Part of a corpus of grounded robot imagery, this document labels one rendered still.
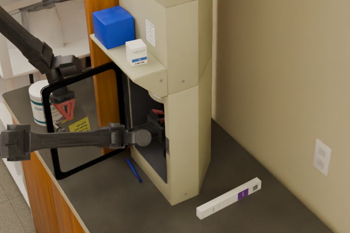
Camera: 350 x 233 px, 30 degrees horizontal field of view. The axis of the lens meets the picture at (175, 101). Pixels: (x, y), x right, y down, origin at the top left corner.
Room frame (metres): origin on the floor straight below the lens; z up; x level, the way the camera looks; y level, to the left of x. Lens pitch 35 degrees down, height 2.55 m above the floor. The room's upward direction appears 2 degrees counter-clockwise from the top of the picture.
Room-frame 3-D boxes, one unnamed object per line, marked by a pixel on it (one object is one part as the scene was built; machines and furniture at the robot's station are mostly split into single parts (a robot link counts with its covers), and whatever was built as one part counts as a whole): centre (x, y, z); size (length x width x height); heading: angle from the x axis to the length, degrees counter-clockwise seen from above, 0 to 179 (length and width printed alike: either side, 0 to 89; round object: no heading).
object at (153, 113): (1.86, 0.04, 1.17); 0.09 x 0.07 x 0.07; 118
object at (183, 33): (1.87, -0.01, 1.33); 0.32 x 0.25 x 0.77; 29
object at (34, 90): (2.22, 0.53, 1.02); 0.13 x 0.13 x 0.15
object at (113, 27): (1.86, 0.19, 1.56); 0.10 x 0.10 x 0.09; 29
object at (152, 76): (1.78, 0.15, 1.46); 0.32 x 0.12 x 0.10; 29
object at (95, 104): (1.85, 0.31, 1.19); 0.30 x 0.01 x 0.40; 125
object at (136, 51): (1.72, 0.11, 1.54); 0.05 x 0.05 x 0.06; 22
